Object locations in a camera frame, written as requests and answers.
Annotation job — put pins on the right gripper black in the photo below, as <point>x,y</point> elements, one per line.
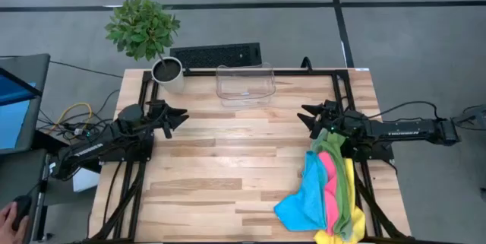
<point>334,118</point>

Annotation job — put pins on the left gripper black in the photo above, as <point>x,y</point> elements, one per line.
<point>157,116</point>

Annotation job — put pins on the pink microfiber towel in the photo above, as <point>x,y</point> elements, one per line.
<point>330,183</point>

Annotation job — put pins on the blue microfiber towel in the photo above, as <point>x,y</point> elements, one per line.
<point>303,198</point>

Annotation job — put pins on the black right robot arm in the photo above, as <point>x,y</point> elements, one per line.
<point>402,132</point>

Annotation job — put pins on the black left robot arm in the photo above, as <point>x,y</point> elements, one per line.
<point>87,151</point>

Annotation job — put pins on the pale green microfiber towel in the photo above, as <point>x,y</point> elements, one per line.
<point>318,143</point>

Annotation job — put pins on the yellow microfiber towel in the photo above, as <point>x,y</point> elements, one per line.
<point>358,221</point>

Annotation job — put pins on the black curved hook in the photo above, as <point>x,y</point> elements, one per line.
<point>307,61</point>

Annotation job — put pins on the black keyboard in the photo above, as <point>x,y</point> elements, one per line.
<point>212,56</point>

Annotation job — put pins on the clear plastic bin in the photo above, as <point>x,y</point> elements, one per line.
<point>245,84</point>

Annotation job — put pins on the green plant in white pot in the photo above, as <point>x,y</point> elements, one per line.
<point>142,27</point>

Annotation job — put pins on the white paper sheet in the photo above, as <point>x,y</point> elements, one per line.
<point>85,181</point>

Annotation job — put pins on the black floor stand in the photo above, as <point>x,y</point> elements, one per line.
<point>472,116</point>

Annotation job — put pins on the grey desk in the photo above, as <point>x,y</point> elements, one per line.
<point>23,175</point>

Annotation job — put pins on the monitor with blue screen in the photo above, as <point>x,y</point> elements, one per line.
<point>11,122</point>

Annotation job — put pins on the black computer mouse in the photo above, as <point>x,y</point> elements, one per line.
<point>23,210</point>

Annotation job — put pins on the person's hand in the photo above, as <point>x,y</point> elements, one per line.
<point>9,225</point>

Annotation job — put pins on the black aluminium table frame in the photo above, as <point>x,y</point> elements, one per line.
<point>303,72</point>

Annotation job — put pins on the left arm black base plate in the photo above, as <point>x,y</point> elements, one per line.
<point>114,156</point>

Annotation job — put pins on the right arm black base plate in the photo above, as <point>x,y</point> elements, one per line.
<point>379,156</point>

